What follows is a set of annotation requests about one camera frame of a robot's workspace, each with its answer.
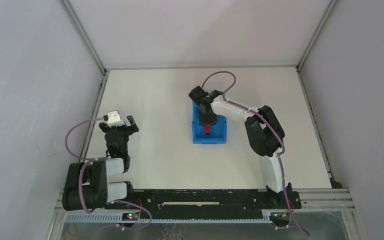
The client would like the red black screwdriver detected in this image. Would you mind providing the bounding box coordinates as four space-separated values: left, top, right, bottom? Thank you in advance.
204 124 211 135

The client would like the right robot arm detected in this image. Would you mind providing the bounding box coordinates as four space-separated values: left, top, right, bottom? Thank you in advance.
188 86 292 208

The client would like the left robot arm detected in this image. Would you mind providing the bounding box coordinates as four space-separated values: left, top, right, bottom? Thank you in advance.
62 111 139 214

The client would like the blue plastic bin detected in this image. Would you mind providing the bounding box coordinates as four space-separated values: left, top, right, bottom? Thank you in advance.
191 103 228 145

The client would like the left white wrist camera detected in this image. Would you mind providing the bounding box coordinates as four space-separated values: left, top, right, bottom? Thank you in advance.
103 110 125 128

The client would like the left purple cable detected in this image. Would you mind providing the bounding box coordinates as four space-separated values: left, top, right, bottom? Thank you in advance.
65 116 154 231

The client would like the purple cable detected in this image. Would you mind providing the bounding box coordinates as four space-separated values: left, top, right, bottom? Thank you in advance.
201 70 312 238
65 116 154 231

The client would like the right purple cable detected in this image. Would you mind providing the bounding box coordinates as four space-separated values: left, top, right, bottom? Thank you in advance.
201 70 312 238

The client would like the left aluminium frame rail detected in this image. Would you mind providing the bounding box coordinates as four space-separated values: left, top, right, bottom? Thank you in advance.
59 0 108 162

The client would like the aluminium frame rail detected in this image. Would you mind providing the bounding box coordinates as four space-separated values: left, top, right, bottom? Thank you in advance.
106 64 297 72
59 0 108 162
295 0 339 188

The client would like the back aluminium frame rail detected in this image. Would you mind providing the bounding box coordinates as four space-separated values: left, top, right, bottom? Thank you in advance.
106 64 297 72

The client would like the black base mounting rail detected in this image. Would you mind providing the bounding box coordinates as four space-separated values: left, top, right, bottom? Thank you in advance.
105 188 302 221

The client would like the grey slotted cable duct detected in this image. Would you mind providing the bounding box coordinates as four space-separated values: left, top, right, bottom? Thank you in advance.
65 212 272 224

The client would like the right aluminium frame rail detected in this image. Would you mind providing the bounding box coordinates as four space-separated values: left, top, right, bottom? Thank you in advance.
295 0 339 188

